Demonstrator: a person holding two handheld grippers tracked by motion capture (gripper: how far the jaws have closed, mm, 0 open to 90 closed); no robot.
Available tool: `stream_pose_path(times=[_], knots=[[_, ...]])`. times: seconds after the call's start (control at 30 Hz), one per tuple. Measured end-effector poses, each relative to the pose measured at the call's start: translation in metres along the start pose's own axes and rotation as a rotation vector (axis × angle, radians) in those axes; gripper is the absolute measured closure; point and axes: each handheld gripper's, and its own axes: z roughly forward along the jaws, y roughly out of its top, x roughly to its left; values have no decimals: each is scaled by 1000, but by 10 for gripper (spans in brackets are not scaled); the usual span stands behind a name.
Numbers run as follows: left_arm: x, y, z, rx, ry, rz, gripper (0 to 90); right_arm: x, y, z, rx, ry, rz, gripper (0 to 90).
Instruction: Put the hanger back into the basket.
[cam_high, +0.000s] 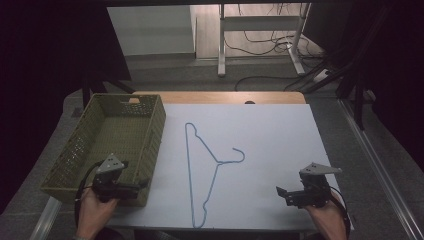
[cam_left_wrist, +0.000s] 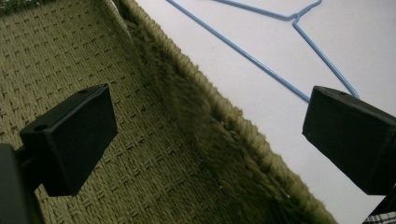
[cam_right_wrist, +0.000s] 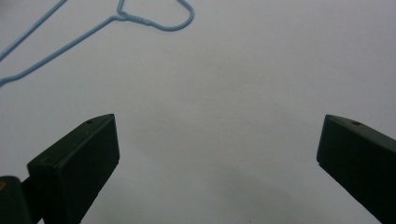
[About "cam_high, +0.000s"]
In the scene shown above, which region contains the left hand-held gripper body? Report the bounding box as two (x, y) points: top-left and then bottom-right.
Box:
(91, 152), (134, 204)

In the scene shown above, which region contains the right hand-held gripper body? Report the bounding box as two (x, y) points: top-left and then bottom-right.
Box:
(288, 161), (343, 210)

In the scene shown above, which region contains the person's left hand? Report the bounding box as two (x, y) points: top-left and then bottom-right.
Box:
(76, 187), (120, 240)

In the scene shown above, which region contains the person's right hand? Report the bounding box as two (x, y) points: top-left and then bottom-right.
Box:
(304, 190), (349, 240)

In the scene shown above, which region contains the green plastic basket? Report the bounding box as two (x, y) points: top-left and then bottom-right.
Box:
(40, 92), (167, 207)

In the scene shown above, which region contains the black tripod stand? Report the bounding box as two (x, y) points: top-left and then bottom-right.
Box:
(283, 6), (394, 131)

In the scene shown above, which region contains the white power strip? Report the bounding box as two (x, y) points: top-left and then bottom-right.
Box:
(312, 68), (330, 84)

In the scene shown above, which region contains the dark curtain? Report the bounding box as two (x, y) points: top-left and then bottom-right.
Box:
(304, 0), (424, 174)
(0, 0), (132, 214)

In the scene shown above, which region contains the white cabinet panel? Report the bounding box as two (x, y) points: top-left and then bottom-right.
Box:
(106, 4), (196, 57)

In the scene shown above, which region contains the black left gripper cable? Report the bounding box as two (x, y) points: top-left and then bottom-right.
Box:
(73, 160), (105, 228)

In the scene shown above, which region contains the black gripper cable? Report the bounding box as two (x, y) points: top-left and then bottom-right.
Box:
(73, 160), (105, 228)
(327, 185), (352, 238)

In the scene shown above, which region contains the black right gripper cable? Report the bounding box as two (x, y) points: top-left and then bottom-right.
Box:
(327, 185), (352, 238)

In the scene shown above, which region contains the blue wire hanger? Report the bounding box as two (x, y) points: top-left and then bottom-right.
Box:
(184, 122), (246, 230)

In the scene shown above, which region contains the metal floor rail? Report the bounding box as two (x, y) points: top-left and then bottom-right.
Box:
(337, 99), (424, 240)
(29, 196), (63, 240)

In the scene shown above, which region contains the long black floor cable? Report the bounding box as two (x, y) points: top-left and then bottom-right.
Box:
(234, 75), (303, 92)

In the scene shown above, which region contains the tangle of black floor cables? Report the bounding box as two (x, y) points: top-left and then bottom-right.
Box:
(222, 3), (325, 58)

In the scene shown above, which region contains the white desk frame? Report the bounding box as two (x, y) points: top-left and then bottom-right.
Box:
(217, 3), (312, 78)

